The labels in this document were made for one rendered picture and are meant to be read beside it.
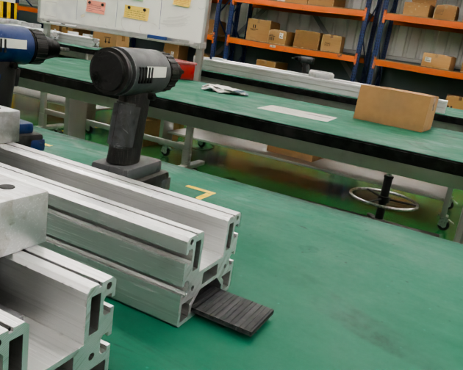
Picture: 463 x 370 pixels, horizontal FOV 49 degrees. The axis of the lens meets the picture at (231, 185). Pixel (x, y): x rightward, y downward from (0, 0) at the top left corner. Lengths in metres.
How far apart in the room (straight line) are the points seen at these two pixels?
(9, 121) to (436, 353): 0.54
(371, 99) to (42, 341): 2.06
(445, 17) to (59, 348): 9.65
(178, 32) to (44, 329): 3.30
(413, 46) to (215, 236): 10.37
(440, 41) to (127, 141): 10.20
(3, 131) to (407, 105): 1.84
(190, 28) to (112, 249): 3.13
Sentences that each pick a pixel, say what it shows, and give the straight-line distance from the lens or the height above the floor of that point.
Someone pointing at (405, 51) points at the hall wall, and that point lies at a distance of 10.84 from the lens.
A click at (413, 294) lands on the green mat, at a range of 0.63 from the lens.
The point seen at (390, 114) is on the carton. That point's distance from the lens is 2.29.
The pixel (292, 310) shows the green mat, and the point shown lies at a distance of 0.52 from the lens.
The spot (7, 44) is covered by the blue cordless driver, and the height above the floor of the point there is 0.97.
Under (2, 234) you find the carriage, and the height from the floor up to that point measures 0.88.
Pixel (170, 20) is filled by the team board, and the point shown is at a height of 1.10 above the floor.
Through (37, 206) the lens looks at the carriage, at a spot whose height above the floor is 0.89.
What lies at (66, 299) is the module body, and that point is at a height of 0.85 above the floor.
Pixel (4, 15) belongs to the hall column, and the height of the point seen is 0.90.
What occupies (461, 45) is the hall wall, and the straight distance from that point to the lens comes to 10.75.
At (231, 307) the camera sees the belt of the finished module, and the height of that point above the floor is 0.79.
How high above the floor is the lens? 1.03
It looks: 16 degrees down
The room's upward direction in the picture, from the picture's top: 9 degrees clockwise
